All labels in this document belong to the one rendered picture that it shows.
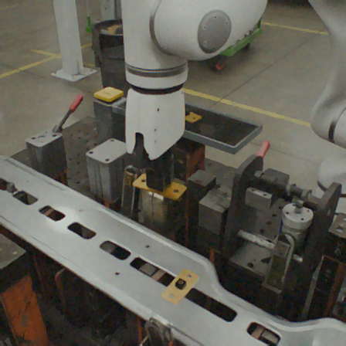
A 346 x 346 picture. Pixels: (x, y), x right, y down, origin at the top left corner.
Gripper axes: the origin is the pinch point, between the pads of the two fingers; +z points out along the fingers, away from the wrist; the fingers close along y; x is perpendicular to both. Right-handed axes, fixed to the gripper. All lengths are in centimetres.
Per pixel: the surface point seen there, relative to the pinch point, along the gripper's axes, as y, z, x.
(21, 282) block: 10.6, 29.9, -28.0
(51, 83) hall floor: -248, 121, -280
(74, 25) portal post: -279, 69, -268
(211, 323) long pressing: 3.2, 26.0, 11.8
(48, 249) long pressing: 3.1, 26.0, -26.6
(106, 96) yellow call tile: -38, 9, -40
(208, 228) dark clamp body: -17.3, 24.1, 1.5
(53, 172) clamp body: -24, 29, -50
